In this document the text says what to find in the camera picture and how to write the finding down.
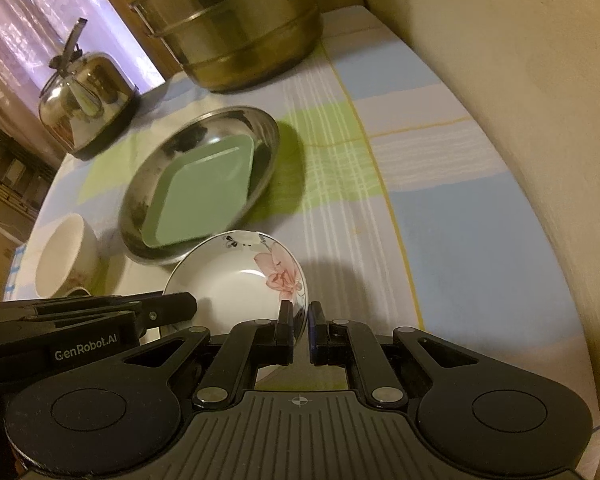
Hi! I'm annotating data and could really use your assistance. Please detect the blue checked cloth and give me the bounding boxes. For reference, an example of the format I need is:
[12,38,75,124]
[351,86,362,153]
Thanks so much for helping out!
[6,246,36,301]

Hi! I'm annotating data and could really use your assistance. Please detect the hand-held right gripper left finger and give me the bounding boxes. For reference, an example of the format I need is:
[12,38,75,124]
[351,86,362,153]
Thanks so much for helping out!
[125,300,296,407]

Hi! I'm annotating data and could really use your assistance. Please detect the steel kettle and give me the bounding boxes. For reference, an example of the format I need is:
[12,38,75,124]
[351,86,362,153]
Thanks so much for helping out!
[37,17,141,161]

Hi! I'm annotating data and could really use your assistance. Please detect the white floral bowl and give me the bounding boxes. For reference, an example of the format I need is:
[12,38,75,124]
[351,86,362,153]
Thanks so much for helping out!
[162,230,309,356]

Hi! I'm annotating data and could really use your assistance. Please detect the checked tablecloth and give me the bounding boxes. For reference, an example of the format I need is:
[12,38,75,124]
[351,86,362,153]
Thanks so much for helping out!
[10,5,588,411]

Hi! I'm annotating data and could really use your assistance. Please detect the round steel plate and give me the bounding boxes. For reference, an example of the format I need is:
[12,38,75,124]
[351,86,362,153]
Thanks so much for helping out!
[118,106,281,266]

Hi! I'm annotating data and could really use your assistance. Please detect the sheer curtain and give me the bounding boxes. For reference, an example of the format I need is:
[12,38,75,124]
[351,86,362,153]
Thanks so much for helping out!
[0,0,167,128]

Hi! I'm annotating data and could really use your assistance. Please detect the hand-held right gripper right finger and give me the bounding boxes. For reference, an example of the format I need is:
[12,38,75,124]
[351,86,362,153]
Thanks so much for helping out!
[307,300,481,406]

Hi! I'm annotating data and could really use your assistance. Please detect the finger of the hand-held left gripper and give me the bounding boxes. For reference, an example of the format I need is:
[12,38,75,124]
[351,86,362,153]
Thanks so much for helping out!
[0,305,139,333]
[10,291,199,333]

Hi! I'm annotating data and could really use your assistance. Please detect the green square plate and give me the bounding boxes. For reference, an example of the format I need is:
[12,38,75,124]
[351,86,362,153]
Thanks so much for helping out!
[141,132,258,249]

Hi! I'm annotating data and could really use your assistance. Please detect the steel steamer pot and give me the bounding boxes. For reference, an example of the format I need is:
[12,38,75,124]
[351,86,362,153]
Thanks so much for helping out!
[126,0,331,93]

